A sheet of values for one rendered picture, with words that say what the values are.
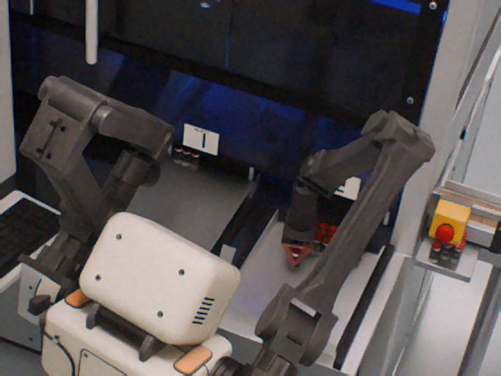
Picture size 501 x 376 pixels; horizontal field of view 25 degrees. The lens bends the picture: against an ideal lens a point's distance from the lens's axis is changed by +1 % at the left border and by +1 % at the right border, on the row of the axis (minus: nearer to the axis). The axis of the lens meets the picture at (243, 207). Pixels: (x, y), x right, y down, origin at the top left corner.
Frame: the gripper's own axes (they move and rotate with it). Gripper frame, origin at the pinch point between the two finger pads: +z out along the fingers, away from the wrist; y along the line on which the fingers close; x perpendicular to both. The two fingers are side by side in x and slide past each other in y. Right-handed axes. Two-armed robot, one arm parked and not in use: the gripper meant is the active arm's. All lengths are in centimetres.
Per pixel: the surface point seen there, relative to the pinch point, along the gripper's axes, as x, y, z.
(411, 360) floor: -42, 63, 93
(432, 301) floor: -48, 91, 93
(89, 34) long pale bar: 51, 22, -33
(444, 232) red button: -30.8, 5.9, -8.3
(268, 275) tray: 4.9, -3.4, 4.2
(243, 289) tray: 9.6, -9.2, 4.2
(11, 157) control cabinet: 71, 24, 6
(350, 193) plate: -9.9, 14.4, -7.8
